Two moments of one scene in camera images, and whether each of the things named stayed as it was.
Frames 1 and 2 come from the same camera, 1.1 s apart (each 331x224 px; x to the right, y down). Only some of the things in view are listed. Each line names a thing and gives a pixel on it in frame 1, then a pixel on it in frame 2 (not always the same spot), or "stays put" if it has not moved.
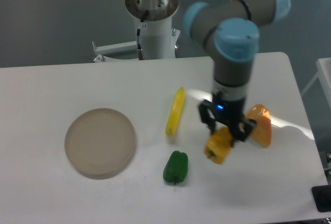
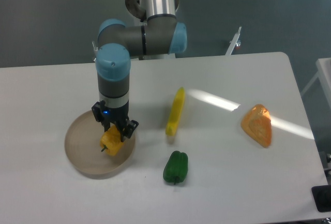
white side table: [324, 73] stays put
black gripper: [227, 111] to [119, 116]
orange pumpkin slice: [262, 131] stays put
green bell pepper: [175, 168] stays put
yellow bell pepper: [219, 144] to [111, 140]
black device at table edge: [321, 195] stays put
